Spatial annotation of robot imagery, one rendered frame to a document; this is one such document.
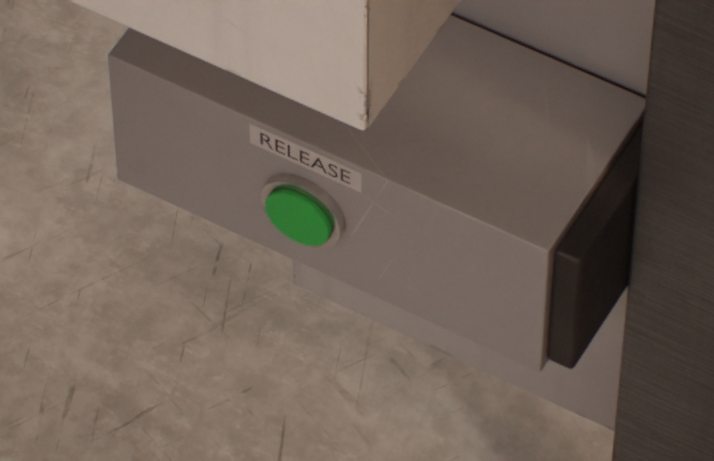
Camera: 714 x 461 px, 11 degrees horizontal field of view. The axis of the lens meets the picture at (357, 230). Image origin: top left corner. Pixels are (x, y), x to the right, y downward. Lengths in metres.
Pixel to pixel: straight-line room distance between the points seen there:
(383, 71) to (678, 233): 0.23
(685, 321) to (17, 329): 1.42
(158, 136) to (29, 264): 1.40
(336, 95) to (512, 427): 1.56
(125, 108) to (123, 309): 1.37
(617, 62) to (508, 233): 0.09
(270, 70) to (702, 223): 0.24
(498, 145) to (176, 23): 0.21
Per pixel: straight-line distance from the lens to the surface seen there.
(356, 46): 1.28
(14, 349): 2.90
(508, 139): 1.49
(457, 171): 1.48
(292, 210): 1.51
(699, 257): 1.50
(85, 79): 3.05
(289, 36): 1.29
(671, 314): 1.53
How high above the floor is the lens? 2.35
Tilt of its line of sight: 53 degrees down
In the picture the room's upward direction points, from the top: straight up
